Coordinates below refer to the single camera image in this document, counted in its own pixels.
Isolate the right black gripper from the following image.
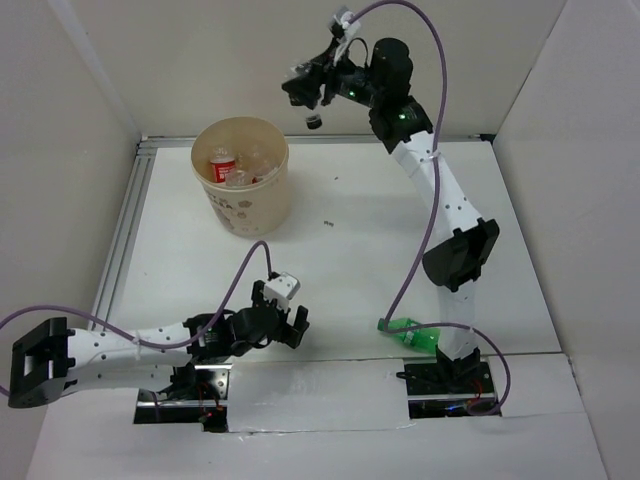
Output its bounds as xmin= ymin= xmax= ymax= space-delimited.
xmin=279 ymin=40 xmax=380 ymax=113

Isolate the small bottle black label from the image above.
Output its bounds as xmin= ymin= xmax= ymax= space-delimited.
xmin=282 ymin=61 xmax=322 ymax=130

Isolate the large red label bottle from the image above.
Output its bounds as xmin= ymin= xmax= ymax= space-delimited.
xmin=209 ymin=145 xmax=236 ymax=183

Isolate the clear crushed bottle white cap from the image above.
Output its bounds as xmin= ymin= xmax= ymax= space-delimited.
xmin=225 ymin=169 xmax=254 ymax=188

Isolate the green plastic bottle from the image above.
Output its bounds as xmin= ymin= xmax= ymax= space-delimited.
xmin=388 ymin=317 xmax=440 ymax=355

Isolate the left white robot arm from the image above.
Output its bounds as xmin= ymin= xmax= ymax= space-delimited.
xmin=8 ymin=275 xmax=309 ymax=409

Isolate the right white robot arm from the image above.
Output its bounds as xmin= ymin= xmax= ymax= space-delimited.
xmin=282 ymin=38 xmax=500 ymax=392

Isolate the beige round paper bin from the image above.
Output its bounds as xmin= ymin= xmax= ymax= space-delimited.
xmin=191 ymin=117 xmax=291 ymax=237

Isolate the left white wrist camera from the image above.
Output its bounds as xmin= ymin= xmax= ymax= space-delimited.
xmin=263 ymin=272 xmax=301 ymax=310

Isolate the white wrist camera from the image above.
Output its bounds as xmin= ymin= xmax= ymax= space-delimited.
xmin=263 ymin=272 xmax=301 ymax=310
xmin=328 ymin=6 xmax=361 ymax=43

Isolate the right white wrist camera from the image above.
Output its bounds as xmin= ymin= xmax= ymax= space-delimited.
xmin=328 ymin=6 xmax=361 ymax=43

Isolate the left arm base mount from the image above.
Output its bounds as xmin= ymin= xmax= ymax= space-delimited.
xmin=133 ymin=364 xmax=231 ymax=433

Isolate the aluminium frame rail left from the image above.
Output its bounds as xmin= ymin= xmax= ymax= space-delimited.
xmin=91 ymin=140 xmax=157 ymax=321

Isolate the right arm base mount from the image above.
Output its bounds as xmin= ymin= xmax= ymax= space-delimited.
xmin=395 ymin=347 xmax=502 ymax=419

